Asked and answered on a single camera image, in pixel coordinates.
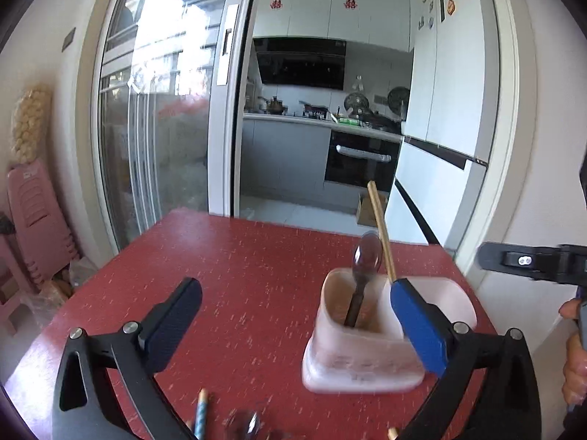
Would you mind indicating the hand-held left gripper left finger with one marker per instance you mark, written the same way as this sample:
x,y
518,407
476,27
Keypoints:
x,y
174,325

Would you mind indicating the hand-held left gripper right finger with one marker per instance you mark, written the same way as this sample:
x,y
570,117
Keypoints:
x,y
417,325

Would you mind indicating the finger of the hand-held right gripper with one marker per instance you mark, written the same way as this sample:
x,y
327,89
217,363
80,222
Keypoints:
x,y
523,260

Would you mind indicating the pale pink utensil holder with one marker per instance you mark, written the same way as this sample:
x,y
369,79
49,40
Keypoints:
x,y
348,362

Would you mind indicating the wooden chopstick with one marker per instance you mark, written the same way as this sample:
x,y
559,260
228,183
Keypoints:
x,y
379,220
393,434

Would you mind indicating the dark translucent plastic spoon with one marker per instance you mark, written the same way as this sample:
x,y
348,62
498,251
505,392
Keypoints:
x,y
367,256
247,425

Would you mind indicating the person's right hand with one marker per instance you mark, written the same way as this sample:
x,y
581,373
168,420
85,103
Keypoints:
x,y
575,366

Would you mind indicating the blue striped chopstick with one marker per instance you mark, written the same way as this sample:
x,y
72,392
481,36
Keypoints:
x,y
201,415

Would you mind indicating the clear plastic bag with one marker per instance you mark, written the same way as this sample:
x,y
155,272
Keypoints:
x,y
78,277

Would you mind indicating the cardboard box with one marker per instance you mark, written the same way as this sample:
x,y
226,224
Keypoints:
x,y
369,213

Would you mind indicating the black built-in oven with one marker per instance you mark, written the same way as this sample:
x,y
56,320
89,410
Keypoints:
x,y
357,165

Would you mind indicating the white refrigerator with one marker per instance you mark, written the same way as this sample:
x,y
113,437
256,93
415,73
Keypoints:
x,y
449,101

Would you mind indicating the grey kitchen base cabinets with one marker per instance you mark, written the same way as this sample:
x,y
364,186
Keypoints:
x,y
279,156

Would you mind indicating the small table fan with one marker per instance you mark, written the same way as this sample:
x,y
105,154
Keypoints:
x,y
398,98
354,103

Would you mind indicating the sliding glass door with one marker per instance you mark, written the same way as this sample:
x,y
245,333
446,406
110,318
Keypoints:
x,y
156,110

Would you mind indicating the pale yellow hanging bag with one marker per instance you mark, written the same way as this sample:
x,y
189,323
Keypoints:
x,y
30,119

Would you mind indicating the group of fridge magnets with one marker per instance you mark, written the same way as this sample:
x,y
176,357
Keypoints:
x,y
440,4

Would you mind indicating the black range hood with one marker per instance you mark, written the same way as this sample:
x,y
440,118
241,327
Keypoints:
x,y
302,64

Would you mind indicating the red paper decal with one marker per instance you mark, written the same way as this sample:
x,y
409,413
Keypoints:
x,y
351,3
276,3

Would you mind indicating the grey wall switch plate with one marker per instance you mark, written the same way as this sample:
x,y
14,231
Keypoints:
x,y
69,39

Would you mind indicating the white kitchen wall cabinets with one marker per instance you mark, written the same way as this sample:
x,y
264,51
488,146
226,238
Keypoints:
x,y
321,18

